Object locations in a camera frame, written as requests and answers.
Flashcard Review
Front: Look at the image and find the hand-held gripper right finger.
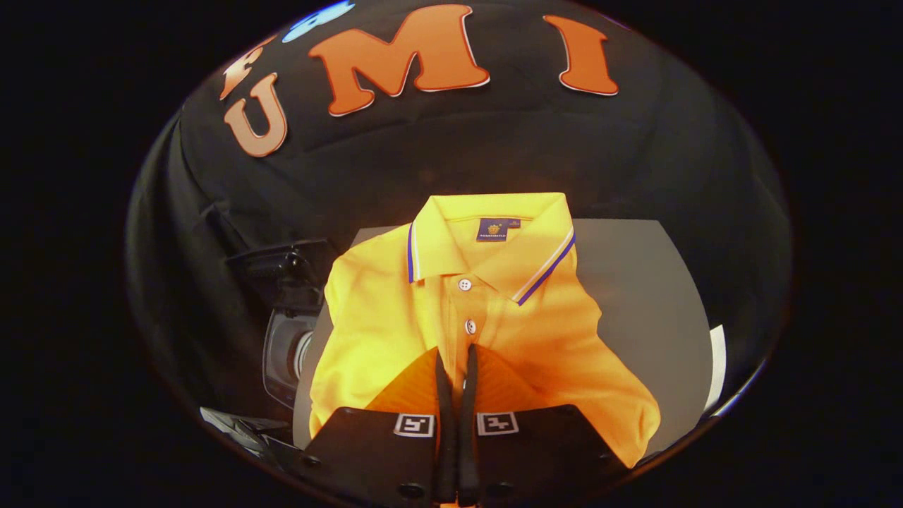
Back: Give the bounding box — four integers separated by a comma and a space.
459, 344, 631, 507

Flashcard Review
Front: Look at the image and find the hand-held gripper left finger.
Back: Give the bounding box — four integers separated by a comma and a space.
300, 348, 459, 507

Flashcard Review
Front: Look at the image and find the yellow polo shirt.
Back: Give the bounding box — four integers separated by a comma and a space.
309, 192, 662, 468

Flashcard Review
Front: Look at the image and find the black video camera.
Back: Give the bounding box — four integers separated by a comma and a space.
226, 240, 337, 411

